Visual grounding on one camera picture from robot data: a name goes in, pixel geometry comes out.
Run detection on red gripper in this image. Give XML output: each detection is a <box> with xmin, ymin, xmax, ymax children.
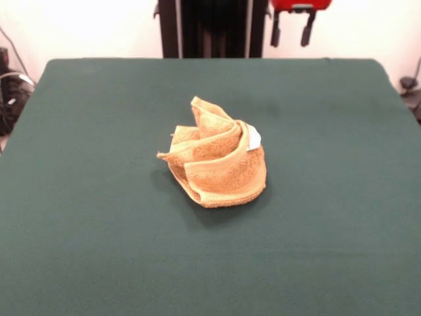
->
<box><xmin>270</xmin><ymin>0</ymin><xmax>332</xmax><ymax>47</ymax></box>

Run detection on black floor device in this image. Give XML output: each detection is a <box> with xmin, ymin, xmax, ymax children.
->
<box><xmin>399</xmin><ymin>76</ymin><xmax>421</xmax><ymax>124</ymax></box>

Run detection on black cable heap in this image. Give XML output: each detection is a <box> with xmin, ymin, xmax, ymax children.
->
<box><xmin>0</xmin><ymin>67</ymin><xmax>36</xmax><ymax>136</ymax></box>

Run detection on tan terry towel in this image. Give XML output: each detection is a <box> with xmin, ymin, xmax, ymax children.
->
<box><xmin>156</xmin><ymin>95</ymin><xmax>266</xmax><ymax>209</ymax></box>

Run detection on dark green table cloth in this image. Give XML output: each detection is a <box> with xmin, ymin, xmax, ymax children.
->
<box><xmin>0</xmin><ymin>57</ymin><xmax>421</xmax><ymax>316</ymax></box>

